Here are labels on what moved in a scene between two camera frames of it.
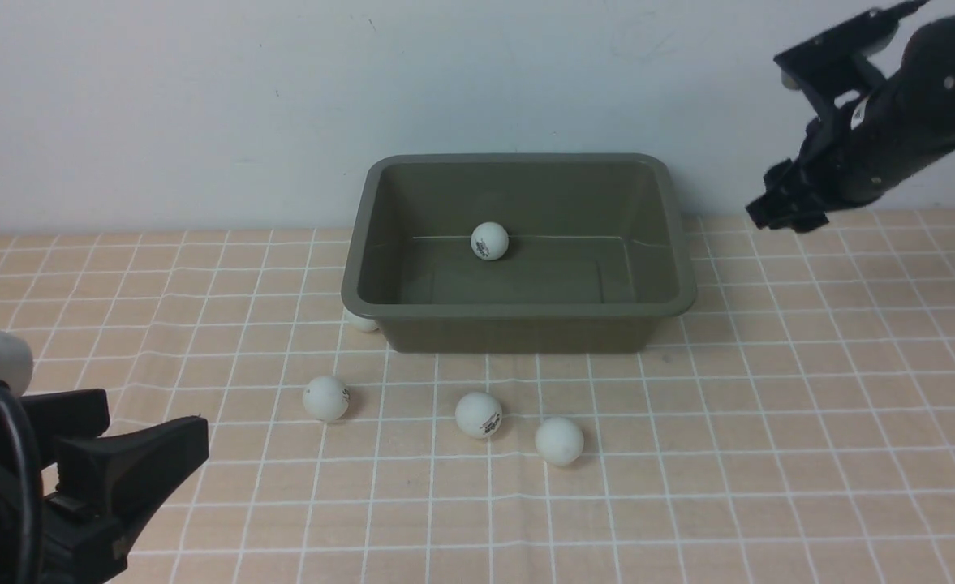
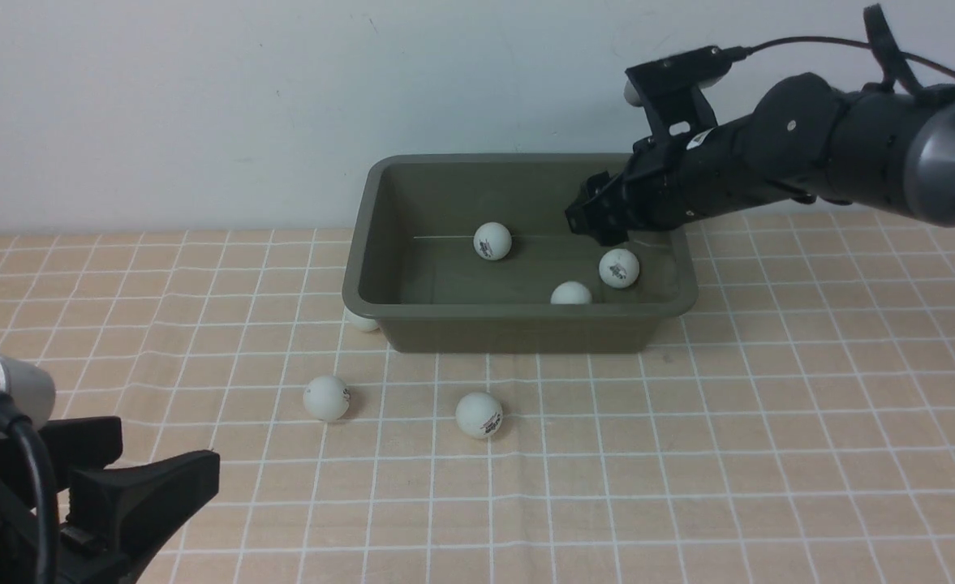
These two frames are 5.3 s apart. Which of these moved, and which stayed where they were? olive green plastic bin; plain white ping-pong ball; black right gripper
Moved: black right gripper; plain white ping-pong ball
Stayed: olive green plastic bin
